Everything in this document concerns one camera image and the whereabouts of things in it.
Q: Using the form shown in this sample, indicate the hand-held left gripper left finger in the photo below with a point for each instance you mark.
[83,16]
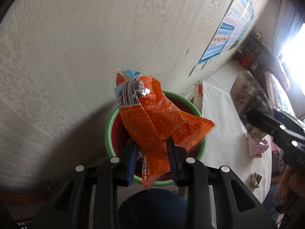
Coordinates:
[132,167]

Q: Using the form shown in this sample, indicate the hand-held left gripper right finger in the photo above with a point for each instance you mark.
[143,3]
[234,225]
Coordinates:
[171,162]

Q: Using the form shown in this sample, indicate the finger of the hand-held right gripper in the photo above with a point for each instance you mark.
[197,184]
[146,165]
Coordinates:
[290,122]
[262,122]

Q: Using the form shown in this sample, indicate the orange snack wrapper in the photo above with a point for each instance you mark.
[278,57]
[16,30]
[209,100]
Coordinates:
[152,119]

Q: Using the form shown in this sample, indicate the green and red waste bin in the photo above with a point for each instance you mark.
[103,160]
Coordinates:
[188,107]

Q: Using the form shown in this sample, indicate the person's right hand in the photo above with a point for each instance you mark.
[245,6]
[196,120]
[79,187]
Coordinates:
[289,183]

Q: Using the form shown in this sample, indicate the pale pink wrapper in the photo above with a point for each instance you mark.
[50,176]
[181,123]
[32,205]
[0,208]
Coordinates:
[259,148]

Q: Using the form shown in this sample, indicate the yellow wrapper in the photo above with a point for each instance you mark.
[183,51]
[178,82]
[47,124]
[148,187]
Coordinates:
[257,156]

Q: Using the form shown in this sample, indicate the white towel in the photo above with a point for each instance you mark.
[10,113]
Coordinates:
[221,136]

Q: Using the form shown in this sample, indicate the person's left leg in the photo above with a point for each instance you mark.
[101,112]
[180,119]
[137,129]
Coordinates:
[152,207]

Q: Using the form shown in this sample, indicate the person's leg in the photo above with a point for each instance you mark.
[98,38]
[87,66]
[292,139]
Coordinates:
[270,200]
[152,207]

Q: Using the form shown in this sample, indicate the crumpled brown wrapper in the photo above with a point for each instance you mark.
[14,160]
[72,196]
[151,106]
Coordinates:
[255,180]

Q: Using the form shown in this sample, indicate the person's right leg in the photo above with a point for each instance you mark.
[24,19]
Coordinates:
[270,200]

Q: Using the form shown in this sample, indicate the red box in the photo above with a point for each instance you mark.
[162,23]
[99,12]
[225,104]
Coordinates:
[245,60]

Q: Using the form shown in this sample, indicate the dark wooden side cabinet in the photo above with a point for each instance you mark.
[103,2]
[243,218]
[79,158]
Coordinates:
[258,52]

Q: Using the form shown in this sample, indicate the bright window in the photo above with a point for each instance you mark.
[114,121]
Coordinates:
[294,52]

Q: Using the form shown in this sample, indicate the white wall socket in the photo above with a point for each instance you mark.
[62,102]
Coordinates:
[193,71]
[206,64]

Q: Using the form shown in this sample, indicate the green bordered wall poster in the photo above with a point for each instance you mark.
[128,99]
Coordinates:
[245,26]

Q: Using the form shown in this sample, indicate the blue bordered wall poster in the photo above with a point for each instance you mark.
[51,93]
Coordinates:
[224,31]

